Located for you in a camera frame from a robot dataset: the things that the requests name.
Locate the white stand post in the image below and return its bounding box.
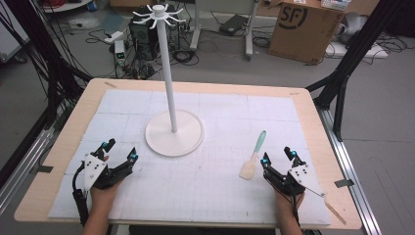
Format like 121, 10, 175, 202
190, 0, 202, 51
244, 0, 259, 62

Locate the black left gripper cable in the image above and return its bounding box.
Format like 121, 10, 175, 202
71, 162, 91, 227

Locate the coiled black floor cable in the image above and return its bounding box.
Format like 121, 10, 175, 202
171, 48, 200, 67

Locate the white power strip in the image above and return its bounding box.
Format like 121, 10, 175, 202
104, 30, 125, 44

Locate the person's left hand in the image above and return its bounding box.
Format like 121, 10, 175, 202
89, 178, 125, 213

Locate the grey white appliance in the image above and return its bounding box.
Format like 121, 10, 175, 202
334, 12, 368, 45

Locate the grey bench power supply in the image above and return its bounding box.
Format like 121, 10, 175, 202
114, 39, 127, 67

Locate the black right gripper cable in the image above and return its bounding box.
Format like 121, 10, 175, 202
290, 194, 301, 229

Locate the brown cardboard box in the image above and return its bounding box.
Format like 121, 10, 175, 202
267, 0, 351, 65

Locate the person's right hand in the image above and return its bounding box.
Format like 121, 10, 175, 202
274, 190, 306, 220

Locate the mint handled cream spatula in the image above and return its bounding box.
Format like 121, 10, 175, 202
239, 130, 267, 181

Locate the white cabinet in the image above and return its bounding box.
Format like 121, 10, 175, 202
0, 3, 30, 62

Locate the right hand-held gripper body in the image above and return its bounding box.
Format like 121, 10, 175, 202
262, 164, 326, 198

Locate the white hook stand rack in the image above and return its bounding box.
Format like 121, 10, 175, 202
132, 3, 206, 159

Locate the flat black device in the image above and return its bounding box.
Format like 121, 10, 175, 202
218, 14, 249, 36

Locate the round white table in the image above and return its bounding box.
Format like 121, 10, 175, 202
42, 0, 93, 14

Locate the black computer tower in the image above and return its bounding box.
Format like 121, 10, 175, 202
128, 14, 180, 62

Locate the black metal frame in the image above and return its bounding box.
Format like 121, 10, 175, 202
4, 0, 93, 131
305, 0, 405, 142

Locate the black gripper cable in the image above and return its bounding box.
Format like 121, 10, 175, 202
290, 194, 301, 229
71, 162, 91, 227

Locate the flat white board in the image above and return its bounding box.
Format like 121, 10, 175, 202
325, 41, 390, 60

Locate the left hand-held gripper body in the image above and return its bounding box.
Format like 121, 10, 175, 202
82, 153, 133, 192

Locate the aluminium rail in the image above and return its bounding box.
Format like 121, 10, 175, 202
0, 107, 67, 214
317, 107, 383, 235

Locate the white grid mat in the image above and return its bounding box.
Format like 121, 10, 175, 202
48, 88, 332, 227

